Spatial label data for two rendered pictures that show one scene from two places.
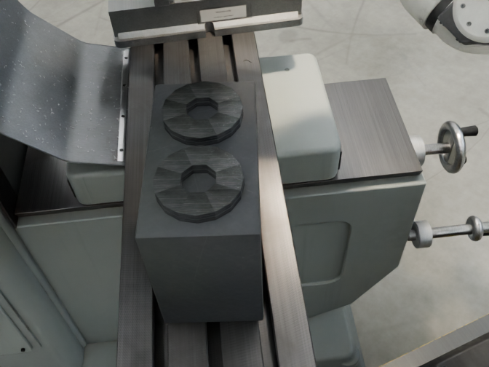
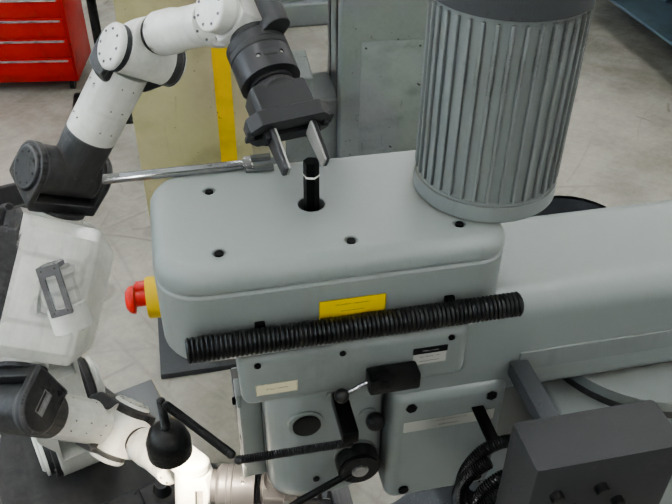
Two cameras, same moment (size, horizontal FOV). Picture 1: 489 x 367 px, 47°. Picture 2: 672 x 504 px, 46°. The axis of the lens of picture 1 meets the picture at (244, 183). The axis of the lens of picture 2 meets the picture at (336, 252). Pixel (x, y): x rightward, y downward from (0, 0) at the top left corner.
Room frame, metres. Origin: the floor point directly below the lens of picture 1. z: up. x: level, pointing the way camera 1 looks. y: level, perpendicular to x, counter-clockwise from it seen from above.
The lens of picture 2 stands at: (1.67, -0.04, 2.50)
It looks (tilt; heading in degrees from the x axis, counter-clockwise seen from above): 38 degrees down; 170
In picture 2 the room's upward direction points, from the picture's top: 1 degrees clockwise
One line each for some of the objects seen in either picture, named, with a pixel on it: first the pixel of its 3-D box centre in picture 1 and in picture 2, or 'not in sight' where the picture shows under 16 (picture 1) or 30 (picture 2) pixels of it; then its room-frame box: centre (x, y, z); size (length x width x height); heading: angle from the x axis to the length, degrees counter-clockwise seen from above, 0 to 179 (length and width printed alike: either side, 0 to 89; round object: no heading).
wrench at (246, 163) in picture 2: not in sight; (188, 170); (0.68, -0.09, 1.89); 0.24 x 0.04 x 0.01; 93
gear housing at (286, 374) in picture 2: not in sight; (339, 313); (0.78, 0.12, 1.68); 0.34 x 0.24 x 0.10; 93
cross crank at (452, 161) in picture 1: (435, 148); not in sight; (0.81, -0.42, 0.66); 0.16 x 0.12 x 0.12; 93
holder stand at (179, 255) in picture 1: (209, 199); not in sight; (0.40, 0.04, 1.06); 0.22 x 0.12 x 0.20; 178
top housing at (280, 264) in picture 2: not in sight; (322, 248); (0.78, 0.09, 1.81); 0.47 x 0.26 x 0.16; 93
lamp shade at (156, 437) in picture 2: not in sight; (168, 438); (0.83, -0.17, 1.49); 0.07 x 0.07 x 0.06
